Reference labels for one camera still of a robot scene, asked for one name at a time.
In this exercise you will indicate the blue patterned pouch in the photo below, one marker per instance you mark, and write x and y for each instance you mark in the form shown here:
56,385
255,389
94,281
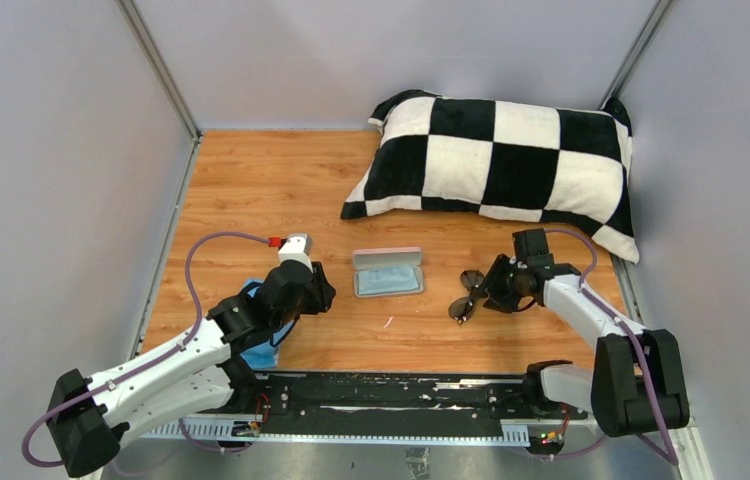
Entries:
263,352

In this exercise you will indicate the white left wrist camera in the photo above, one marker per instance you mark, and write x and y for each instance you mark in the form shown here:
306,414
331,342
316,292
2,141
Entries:
297,248

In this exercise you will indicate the black white checkered pillow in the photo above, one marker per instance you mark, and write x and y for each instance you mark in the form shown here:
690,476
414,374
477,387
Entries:
503,160

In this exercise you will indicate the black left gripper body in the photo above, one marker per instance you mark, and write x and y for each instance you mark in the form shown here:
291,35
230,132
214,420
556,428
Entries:
315,298

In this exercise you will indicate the pink glasses case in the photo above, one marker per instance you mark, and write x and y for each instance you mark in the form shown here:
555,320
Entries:
364,259

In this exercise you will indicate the dark aviator sunglasses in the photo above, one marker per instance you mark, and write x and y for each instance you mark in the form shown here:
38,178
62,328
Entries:
462,309

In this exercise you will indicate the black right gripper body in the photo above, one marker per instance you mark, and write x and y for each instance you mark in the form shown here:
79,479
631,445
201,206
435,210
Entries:
505,285

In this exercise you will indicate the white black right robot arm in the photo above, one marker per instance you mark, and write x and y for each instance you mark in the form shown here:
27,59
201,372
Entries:
607,331

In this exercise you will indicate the light blue cleaning cloth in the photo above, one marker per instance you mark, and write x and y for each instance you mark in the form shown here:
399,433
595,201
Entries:
387,280

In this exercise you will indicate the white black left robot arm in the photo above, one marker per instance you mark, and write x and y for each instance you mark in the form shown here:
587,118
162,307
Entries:
91,418

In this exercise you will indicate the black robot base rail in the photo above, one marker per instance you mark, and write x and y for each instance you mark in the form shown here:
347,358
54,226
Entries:
531,410

